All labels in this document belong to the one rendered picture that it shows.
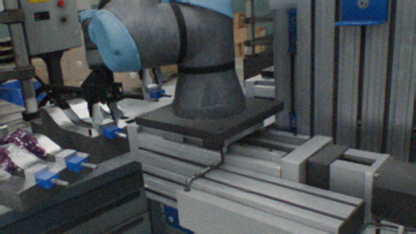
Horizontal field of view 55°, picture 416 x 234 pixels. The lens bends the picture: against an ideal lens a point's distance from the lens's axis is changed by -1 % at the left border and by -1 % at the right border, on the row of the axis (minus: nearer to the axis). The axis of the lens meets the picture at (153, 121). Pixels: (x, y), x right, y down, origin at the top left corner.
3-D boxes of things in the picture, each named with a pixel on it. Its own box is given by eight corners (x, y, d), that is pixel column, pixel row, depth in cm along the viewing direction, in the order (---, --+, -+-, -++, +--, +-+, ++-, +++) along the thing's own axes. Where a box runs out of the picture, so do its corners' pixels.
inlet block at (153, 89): (176, 101, 145) (175, 87, 143) (166, 105, 142) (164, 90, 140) (153, 97, 155) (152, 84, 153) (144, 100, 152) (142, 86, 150)
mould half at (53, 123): (159, 140, 138) (155, 102, 134) (95, 165, 123) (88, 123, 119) (88, 118, 176) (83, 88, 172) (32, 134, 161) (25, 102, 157)
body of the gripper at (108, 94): (104, 107, 115) (97, 66, 112) (88, 103, 122) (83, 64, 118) (125, 101, 120) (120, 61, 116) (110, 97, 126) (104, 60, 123)
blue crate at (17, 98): (47, 98, 507) (44, 81, 501) (20, 107, 476) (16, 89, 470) (19, 96, 542) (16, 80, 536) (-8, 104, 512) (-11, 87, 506)
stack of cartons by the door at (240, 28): (268, 54, 773) (267, 10, 749) (260, 58, 751) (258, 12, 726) (230, 54, 830) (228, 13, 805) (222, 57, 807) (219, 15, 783)
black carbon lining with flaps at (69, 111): (132, 123, 137) (129, 96, 134) (93, 136, 128) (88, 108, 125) (84, 109, 163) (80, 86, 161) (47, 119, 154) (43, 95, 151)
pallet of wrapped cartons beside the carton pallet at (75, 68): (146, 92, 575) (139, 26, 548) (109, 106, 517) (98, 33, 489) (89, 88, 650) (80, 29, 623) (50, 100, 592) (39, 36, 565)
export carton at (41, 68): (77, 80, 656) (73, 55, 644) (54, 85, 625) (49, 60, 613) (55, 78, 698) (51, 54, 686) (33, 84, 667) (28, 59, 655)
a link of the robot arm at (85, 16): (81, 10, 108) (76, 11, 116) (87, 51, 111) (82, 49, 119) (109, 7, 110) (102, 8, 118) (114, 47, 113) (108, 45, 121)
